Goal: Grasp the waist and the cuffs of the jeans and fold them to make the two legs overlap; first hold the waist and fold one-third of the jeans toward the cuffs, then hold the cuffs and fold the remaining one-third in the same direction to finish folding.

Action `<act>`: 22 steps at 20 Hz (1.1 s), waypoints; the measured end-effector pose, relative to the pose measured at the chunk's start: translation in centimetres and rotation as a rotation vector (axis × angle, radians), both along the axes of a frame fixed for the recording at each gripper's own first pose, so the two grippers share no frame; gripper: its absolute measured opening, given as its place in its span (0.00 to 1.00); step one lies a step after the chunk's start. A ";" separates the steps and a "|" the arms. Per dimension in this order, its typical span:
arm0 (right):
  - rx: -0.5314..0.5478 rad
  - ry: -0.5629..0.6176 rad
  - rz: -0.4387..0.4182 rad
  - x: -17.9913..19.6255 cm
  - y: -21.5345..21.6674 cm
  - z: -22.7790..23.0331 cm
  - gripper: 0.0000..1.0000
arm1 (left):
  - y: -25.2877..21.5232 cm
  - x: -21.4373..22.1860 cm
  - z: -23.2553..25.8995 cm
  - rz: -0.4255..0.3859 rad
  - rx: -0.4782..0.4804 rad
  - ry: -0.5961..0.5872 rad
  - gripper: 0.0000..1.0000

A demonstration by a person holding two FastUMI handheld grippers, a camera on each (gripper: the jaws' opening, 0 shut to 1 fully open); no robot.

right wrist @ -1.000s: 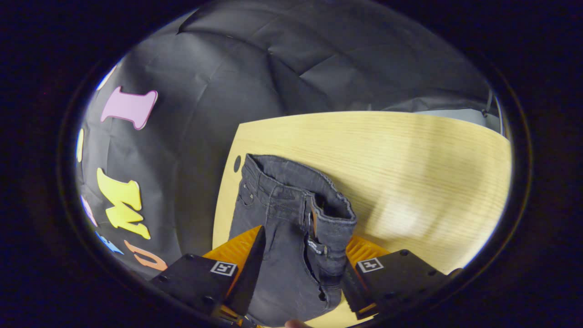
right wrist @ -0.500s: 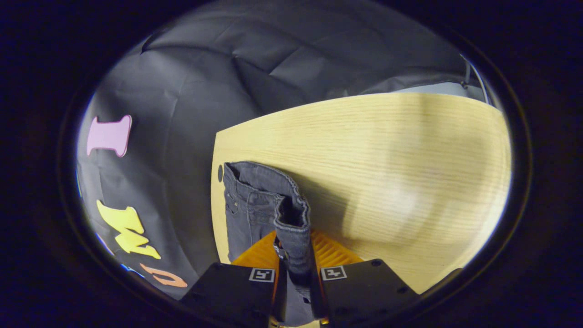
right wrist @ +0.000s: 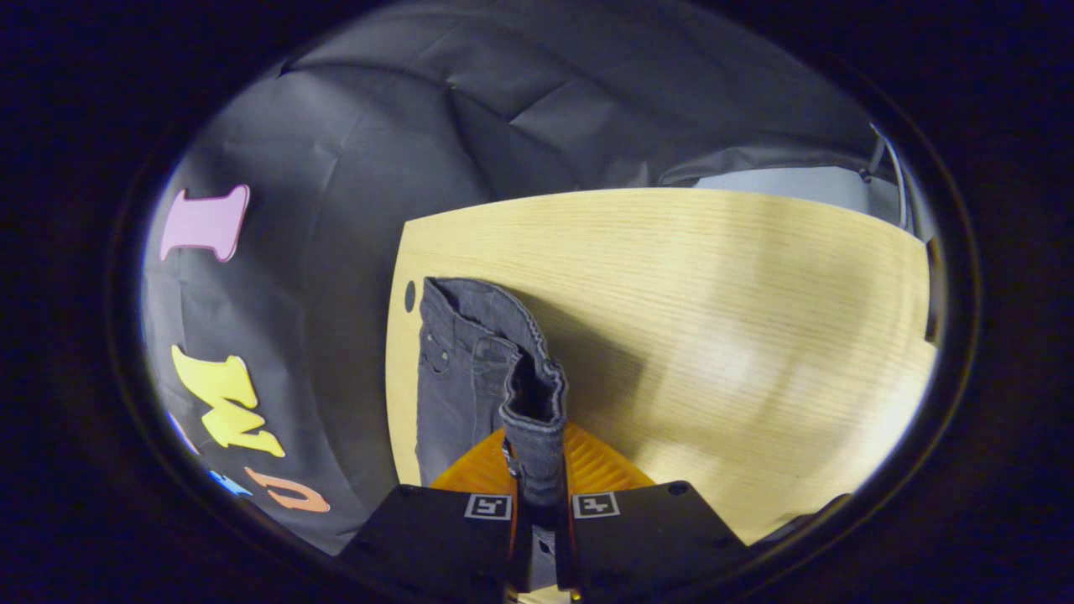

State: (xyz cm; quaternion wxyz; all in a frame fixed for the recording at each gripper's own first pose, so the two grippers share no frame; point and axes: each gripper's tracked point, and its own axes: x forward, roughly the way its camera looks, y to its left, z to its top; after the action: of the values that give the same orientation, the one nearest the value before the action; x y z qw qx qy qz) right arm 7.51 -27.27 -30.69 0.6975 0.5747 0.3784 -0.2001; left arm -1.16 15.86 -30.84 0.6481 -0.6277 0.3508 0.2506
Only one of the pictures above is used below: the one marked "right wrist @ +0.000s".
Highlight black jeans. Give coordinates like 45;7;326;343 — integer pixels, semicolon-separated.
414;277;573;538

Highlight grey metal frame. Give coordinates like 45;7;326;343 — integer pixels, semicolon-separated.
856;124;914;229

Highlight black backdrop cloth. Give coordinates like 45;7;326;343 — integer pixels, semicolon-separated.
143;0;882;555

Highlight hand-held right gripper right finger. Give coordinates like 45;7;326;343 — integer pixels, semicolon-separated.
559;424;748;604

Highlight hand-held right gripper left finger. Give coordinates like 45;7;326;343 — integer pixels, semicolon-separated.
338;430;516;604

